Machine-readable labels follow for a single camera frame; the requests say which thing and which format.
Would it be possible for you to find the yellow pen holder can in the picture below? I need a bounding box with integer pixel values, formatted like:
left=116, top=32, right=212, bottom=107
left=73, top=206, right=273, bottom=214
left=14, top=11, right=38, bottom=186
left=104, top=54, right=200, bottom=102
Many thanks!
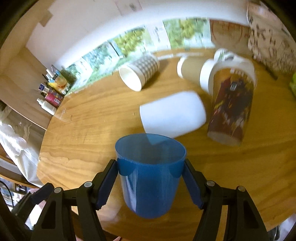
left=46, top=65, right=70, bottom=95

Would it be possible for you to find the green tissue pack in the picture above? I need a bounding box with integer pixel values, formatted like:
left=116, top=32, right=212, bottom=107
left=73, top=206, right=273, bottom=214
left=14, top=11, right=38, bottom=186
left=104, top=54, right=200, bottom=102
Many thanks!
left=289, top=72, right=296, bottom=97

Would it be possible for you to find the brown paper cup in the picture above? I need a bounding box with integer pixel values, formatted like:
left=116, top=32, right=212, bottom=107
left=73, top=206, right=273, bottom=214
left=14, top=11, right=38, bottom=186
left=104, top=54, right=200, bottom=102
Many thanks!
left=177, top=56, right=216, bottom=86

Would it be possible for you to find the white lace cloth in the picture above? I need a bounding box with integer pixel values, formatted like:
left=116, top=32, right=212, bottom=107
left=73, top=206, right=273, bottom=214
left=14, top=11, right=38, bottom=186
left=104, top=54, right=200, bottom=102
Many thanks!
left=1, top=106, right=45, bottom=187

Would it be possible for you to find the blue plastic cup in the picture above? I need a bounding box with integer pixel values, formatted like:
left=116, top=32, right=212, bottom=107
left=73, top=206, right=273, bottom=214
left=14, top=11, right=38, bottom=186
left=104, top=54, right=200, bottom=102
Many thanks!
left=115, top=133, right=187, bottom=218

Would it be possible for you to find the checkered paper cup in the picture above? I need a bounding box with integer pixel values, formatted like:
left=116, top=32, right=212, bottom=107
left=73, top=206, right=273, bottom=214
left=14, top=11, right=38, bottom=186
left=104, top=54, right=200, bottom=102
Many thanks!
left=119, top=54, right=160, bottom=92

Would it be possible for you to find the white spray bottle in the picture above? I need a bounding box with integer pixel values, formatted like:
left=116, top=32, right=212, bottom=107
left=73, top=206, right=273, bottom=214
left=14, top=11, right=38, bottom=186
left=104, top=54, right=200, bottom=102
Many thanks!
left=37, top=98, right=57, bottom=115

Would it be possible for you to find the white plastic cup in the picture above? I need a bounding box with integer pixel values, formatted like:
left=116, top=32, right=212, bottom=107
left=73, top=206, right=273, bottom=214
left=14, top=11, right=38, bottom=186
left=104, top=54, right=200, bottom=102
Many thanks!
left=139, top=91, right=207, bottom=138

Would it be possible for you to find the brown paper card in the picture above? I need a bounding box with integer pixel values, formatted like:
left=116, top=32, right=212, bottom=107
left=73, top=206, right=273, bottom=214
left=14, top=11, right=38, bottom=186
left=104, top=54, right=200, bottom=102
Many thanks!
left=210, top=20, right=251, bottom=56

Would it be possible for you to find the dark printed paper cup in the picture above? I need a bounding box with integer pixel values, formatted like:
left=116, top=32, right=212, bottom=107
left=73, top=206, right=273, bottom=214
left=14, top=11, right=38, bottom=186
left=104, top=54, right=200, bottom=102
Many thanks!
left=207, top=70, right=254, bottom=146

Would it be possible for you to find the green grape poster strip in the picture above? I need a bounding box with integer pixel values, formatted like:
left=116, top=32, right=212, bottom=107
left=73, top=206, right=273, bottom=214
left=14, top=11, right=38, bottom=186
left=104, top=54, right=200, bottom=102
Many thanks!
left=62, top=18, right=215, bottom=94

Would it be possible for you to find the red pen holder can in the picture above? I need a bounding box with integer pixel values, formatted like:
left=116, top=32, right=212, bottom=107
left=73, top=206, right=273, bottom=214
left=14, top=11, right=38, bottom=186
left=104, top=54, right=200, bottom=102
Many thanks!
left=45, top=90, right=63, bottom=108

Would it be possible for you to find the white panda mug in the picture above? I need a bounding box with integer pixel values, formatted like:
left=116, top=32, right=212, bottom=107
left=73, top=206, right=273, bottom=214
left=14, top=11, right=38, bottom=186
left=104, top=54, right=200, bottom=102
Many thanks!
left=199, top=48, right=257, bottom=95

